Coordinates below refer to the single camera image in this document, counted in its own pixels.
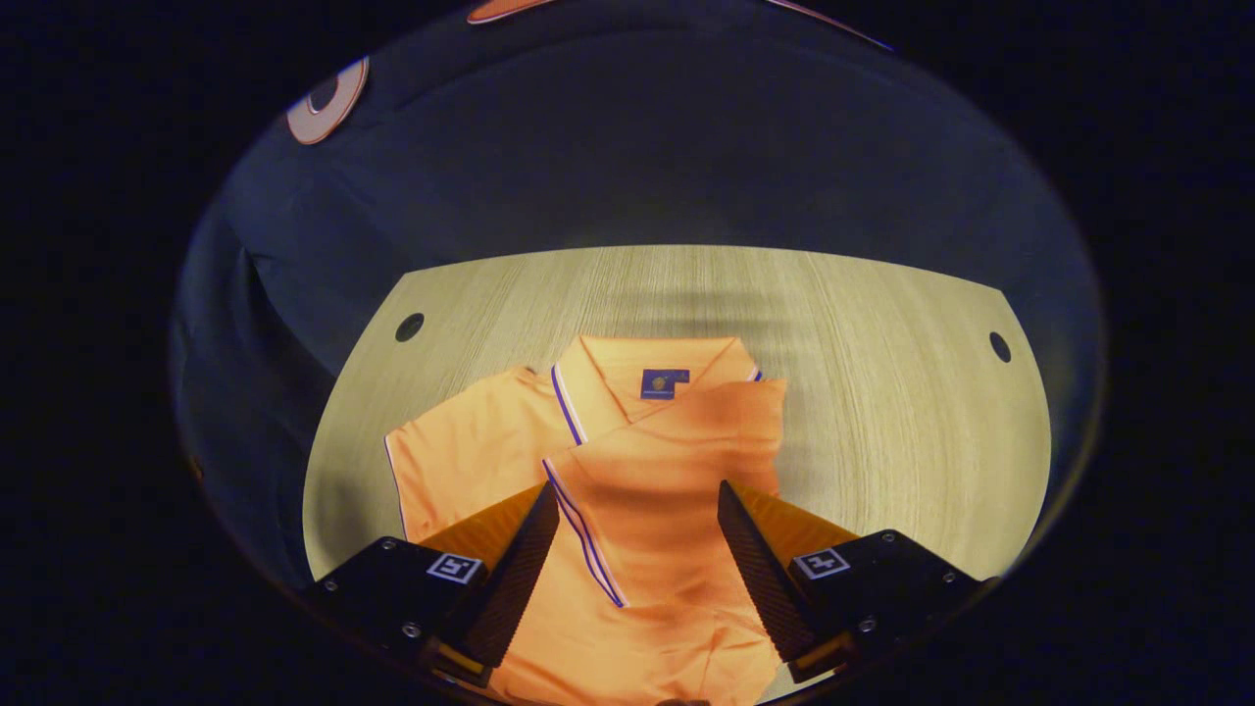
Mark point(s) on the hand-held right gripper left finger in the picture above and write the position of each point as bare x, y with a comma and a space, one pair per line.
520, 579

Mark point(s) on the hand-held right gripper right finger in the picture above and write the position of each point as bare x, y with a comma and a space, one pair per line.
755, 569

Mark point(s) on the orange T-shirt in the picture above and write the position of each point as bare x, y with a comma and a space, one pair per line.
647, 471

